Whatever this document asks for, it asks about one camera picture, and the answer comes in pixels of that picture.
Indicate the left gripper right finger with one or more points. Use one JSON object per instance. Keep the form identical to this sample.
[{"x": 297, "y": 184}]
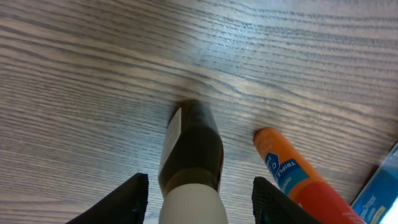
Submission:
[{"x": 271, "y": 206}]

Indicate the blue yellow VapoDrops box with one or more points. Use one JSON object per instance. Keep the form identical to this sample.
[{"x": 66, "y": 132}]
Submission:
[{"x": 377, "y": 202}]

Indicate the dark bottle white cap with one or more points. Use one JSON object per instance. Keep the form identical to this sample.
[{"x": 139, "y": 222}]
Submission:
[{"x": 191, "y": 166}]

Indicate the orange bottle white cap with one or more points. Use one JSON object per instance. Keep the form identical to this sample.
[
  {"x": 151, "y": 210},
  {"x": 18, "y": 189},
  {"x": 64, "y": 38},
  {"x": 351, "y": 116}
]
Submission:
[{"x": 300, "y": 181}]

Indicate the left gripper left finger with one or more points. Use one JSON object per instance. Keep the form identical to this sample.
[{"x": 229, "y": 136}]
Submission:
[{"x": 125, "y": 205}]

